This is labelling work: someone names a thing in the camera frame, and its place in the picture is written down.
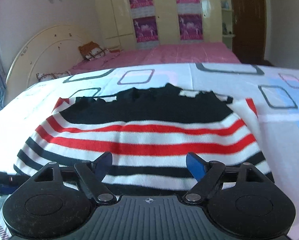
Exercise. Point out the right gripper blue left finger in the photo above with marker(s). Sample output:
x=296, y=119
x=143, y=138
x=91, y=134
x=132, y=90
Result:
x=90, y=175

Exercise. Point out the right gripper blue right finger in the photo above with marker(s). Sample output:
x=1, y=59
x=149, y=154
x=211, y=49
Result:
x=208, y=176

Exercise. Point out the striped red black white sweater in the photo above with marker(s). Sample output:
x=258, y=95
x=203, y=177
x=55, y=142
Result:
x=149, y=132

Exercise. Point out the white patterned bed sheet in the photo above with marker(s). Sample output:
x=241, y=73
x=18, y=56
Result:
x=49, y=205

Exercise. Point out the patterned small pillow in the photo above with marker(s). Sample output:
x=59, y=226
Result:
x=41, y=77

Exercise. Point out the orange white pillow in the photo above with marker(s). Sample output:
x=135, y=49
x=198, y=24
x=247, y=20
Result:
x=92, y=50

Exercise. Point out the cream curved headboard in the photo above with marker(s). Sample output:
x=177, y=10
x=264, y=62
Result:
x=54, y=49

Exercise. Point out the lower right purple poster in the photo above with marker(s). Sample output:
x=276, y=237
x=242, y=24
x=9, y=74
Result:
x=190, y=26

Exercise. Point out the lower left purple poster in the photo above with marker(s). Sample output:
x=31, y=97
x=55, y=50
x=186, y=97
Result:
x=145, y=29

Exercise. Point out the cream corner shelf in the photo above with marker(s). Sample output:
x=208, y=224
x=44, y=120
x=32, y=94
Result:
x=227, y=22

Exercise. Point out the cream wardrobe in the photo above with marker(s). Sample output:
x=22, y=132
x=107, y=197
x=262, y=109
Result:
x=115, y=18

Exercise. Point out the dark wooden door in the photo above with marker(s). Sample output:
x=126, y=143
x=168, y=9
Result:
x=249, y=27

